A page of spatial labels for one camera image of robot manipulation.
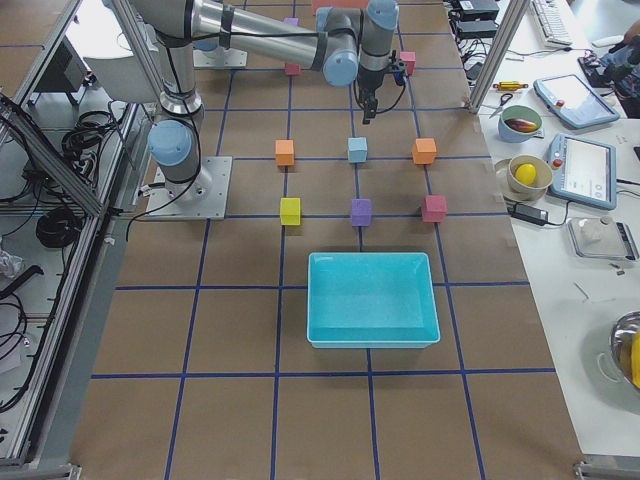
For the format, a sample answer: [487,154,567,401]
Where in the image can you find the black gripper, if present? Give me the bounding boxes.
[355,49,406,125]

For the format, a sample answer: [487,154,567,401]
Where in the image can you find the light blue foam block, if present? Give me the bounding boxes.
[347,137,368,164]

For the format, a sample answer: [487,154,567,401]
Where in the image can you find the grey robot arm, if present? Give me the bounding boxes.
[108,1,406,204]

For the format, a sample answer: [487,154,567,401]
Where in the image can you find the pink foam block left-far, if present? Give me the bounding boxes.
[399,50,416,76]

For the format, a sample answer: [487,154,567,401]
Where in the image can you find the orange foam block far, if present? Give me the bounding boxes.
[412,138,437,165]

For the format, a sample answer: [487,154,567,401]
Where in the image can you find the orange foam block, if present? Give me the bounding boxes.
[275,139,295,167]
[412,138,437,165]

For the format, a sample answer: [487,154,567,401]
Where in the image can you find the pink foam block left-near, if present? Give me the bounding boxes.
[284,63,302,76]

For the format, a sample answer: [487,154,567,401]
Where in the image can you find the orange foam block near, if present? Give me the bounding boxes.
[275,139,295,167]

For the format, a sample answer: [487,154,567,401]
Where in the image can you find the yellow foam block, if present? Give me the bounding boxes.
[279,197,302,226]

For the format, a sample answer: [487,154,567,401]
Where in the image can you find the scissors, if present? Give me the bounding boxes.
[490,92,513,118]

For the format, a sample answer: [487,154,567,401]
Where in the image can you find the green bowl with fruit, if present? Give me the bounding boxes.
[498,105,542,143]

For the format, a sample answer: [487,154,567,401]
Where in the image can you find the yellow lemon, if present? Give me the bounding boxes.
[514,163,537,187]

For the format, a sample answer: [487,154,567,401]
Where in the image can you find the beige bowl with lemon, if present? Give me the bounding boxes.
[506,155,553,200]

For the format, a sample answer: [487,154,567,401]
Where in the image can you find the black power adapter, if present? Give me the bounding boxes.
[508,202,548,226]

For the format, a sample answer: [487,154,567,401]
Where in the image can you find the teal plastic bin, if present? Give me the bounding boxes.
[307,252,441,349]

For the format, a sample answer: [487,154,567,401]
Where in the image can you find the teach pendant far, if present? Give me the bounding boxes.
[533,74,620,129]

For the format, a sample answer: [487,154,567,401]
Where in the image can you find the teach pendant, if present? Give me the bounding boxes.
[546,134,617,211]
[533,74,620,129]

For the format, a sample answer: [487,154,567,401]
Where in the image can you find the white keyboard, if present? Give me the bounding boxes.
[530,0,573,48]

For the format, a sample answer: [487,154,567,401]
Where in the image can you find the teach pendant near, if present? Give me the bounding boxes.
[546,134,617,211]

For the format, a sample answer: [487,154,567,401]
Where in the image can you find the kitchen scale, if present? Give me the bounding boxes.
[567,216,639,261]

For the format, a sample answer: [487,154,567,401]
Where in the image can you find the steel bowl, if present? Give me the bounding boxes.
[609,311,639,392]

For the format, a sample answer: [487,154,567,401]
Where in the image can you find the yellow screwdriver handle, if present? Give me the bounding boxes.
[493,81,529,92]

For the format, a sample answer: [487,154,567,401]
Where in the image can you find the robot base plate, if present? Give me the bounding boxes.
[193,47,248,70]
[146,156,233,221]

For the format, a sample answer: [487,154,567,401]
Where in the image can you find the aluminium frame post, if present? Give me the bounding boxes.
[468,0,530,114]

